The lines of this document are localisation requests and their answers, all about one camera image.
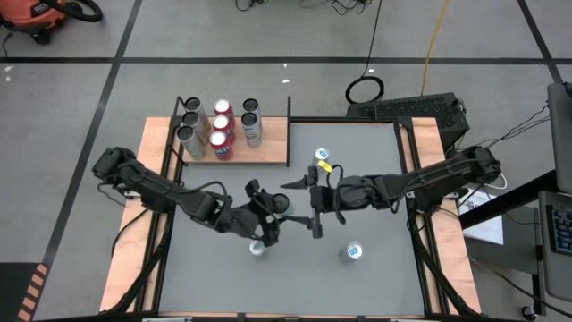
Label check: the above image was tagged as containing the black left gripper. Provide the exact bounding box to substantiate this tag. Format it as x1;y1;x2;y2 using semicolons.
243;177;297;249

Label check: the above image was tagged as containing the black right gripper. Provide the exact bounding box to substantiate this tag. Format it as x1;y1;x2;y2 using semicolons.
279;164;341;241

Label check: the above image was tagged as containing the white blue Celsius can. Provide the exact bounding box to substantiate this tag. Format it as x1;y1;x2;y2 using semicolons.
240;112;264;149
241;97;263;119
270;192;297;221

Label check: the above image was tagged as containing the red Fanta strawberry can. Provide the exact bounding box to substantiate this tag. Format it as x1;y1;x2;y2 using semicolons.
208;130;235;162
213;98;236;129
211;114;237;145

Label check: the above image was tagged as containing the white Celsius tropical vibe can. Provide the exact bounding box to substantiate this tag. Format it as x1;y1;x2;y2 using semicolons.
181;111;213;145
175;124;207;161

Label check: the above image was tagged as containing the wooden shelf board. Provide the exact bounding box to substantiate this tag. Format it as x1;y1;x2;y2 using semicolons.
181;116;290;165

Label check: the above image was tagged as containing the wooden table end strip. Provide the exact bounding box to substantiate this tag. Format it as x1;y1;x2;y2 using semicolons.
399;116;483;315
98;116;174;314

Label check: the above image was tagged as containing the white paper sheet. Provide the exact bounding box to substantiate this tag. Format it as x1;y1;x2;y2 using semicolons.
459;186;506;246

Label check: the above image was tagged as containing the black desk beam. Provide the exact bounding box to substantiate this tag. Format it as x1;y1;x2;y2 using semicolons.
458;168;560;231

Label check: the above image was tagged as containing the grey monitor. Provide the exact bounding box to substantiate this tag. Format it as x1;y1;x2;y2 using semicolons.
546;81;572;194

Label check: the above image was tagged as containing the orange black shop vacuum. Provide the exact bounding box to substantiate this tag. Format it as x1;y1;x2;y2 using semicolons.
0;0;63;46

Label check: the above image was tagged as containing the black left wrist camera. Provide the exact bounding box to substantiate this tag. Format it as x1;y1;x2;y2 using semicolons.
248;199;270;225

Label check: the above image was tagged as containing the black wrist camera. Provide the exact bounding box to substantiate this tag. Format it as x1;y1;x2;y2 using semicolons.
248;199;270;225
322;186;341;211

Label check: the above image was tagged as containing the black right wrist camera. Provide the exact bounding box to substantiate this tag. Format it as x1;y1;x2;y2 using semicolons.
322;186;341;211

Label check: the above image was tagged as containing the black shelf frame post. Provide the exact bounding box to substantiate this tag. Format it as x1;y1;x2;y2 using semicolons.
171;95;186;167
285;95;293;168

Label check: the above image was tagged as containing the black table frame rail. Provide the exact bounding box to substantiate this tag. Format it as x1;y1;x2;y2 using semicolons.
39;314;533;322
289;116;404;124
146;118;182;314
393;118;442;315

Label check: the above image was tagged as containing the black frame brace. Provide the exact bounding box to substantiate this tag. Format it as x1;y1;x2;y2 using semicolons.
405;214;483;317
100;218;176;314

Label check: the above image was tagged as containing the black hanging cable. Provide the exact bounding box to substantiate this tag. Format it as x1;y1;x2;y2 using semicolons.
344;0;386;106

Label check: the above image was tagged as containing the yellow hanging cable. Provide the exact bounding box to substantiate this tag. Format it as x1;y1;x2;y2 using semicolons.
419;0;450;97

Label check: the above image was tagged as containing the black vacuum hose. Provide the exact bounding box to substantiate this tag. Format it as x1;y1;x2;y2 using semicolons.
42;0;105;24

